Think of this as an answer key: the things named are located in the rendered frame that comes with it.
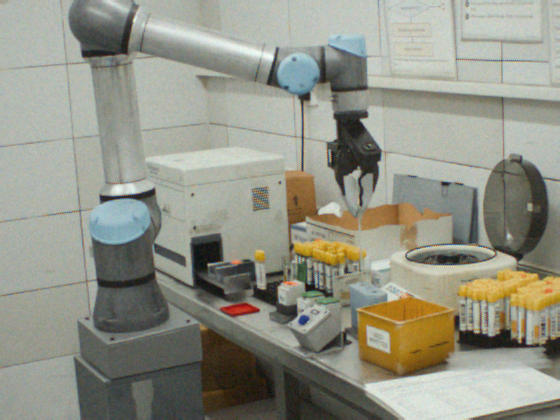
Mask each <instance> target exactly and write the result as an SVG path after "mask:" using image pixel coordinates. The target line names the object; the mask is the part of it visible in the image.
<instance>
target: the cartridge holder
mask: <svg viewBox="0 0 560 420"><path fill-rule="evenodd" d="M276 307H277V311H276V312H271V313H268V315H269V318H271V319H273V320H276V321H278V322H279V323H286V322H288V321H293V320H294V319H295V318H296V317H297V304H295V305H290V306H286V305H284V304H281V303H279V302H276Z"/></svg>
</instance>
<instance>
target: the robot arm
mask: <svg viewBox="0 0 560 420"><path fill-rule="evenodd" d="M68 22H69V27H70V30H71V32H72V34H73V35H74V37H75V38H76V39H77V40H78V41H79V42H80V47H81V54H82V59H83V60H85V61H86V62H87V63H88V64H89V65H90V66H91V72H92V79H93V87H94V88H93V94H94V103H95V110H96V118H97V125H98V133H99V140H100V148H101V156H102V164H103V171H104V179H105V183H104V185H103V186H102V187H101V188H100V190H99V198H100V205H99V206H97V207H95V208H94V209H93V210H92V212H91V213H90V217H89V221H90V223H89V230H90V234H91V239H92V247H93V254H94V262H95V269H96V277H97V285H98V289H97V294H96V300H95V305H94V310H93V322H94V327H95V328H96V329H98V330H100V331H103V332H110V333H126V332H136V331H142V330H146V329H150V328H153V327H156V326H158V325H160V324H162V323H164V322H165V321H167V320H168V318H169V310H168V305H167V302H166V300H165V297H164V295H163V293H162V291H161V289H160V287H159V285H158V283H157V280H156V273H155V263H154V255H153V244H154V242H155V240H156V238H157V236H158V234H159V232H160V229H161V225H162V214H161V210H160V207H159V205H158V202H157V198H156V190H155V184H154V183H153V182H151V181H150V180H149V179H148V178H147V176H146V167H145V158H144V150H143V142H142V134H141V126H140V117H139V108H138V100H137V92H136V84H135V76H134V68H133V60H134V59H135V57H136V56H137V55H138V54H139V52H141V53H145V54H149V55H153V56H157V57H160V58H164V59H168V60H172V61H176V62H180V63H183V64H187V65H192V66H196V67H200V68H203V69H207V70H211V71H215V72H219V73H223V74H226V75H230V76H235V77H239V78H243V79H247V80H250V81H254V82H258V83H262V84H266V85H270V86H274V87H277V88H281V89H284V90H285V92H286V93H288V94H291V95H296V96H299V95H305V94H307V93H309V92H311V91H312V90H313V88H314V87H315V86H316V84H318V83H329V82H330V91H331V97H330V98H329V101H330V102H331V110H332V111H334V112H332V116H333V119H334V120H335V125H336V128H337V140H334V141H333V142H326V151H327V167H330V168H331V169H332V170H335V179H336V182H337V184H338V185H339V196H340V197H341V198H342V199H343V200H344V202H345V204H346V207H347V209H348V211H349V212H350V214H351V215H352V216H353V217H354V218H357V213H358V208H357V204H356V200H357V197H356V195H355V188H356V194H357V196H358V197H359V205H360V207H361V217H362V215H363V214H364V212H366V211H367V209H368V207H369V203H370V201H371V199H372V196H373V193H374V192H375V189H376V185H377V182H378V179H379V164H378V162H379V161H381V156H382V149H381V148H380V146H379V145H378V143H377V142H376V141H375V139H374V138H373V136H371V135H370V134H369V132H368V131H367V128H366V127H365V126H364V124H363V123H362V122H361V121H360V119H365V118H368V111H366V110H368V109H369V91H368V73H367V58H368V56H367V49H366V39H365V37H364V36H363V35H361V34H344V35H332V36H330V37H329V38H328V43H327V45H324V46H311V47H290V48H288V47H283V48H281V47H276V46H273V45H269V44H264V43H261V42H257V41H253V40H249V39H246V38H242V37H238V36H234V35H231V34H227V33H222V32H219V31H215V30H211V29H207V28H204V27H200V26H196V25H192V24H189V23H185V22H181V21H177V20H173V19H169V18H165V17H162V16H158V15H154V14H150V13H147V12H146V11H145V9H144V8H143V6H141V5H138V4H136V3H135V1H134V0H74V1H73V3H72V4H71V7H70V9H69V13H68ZM328 150H330V162H329V152H328ZM359 169H360V170H361V172H360V175H359V178H358V184H357V186H356V179H354V178H352V177H351V176H349V174H353V172H354V170H359Z"/></svg>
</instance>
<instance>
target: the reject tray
mask: <svg viewBox="0 0 560 420"><path fill-rule="evenodd" d="M220 311H221V312H223V313H225V314H227V315H229V316H231V317H236V316H242V315H247V314H253V313H258V312H260V309H259V308H257V307H255V306H252V305H250V304H248V303H243V304H237V305H232V306H226V307H221V308H220Z"/></svg>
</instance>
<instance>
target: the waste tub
mask: <svg viewBox="0 0 560 420"><path fill-rule="evenodd" d="M356 311H357V323H358V347H359V359H361V360H363V361H366V362H368V363H372V364H374V365H377V366H379V367H382V368H384V369H387V370H389V371H392V372H394V373H397V374H399V375H403V374H406V373H410V372H414V371H418V370H422V369H425V368H429V367H432V366H436V365H440V364H443V363H446V361H445V359H450V358H449V357H448V356H449V355H448V353H454V331H455V316H454V312H456V309H454V308H451V307H447V306H443V305H440V304H437V303H433V302H430V301H427V300H423V299H420V298H417V297H413V296H408V297H404V298H398V299H394V300H390V301H385V302H381V304H377V305H373V306H368V307H363V308H359V309H356Z"/></svg>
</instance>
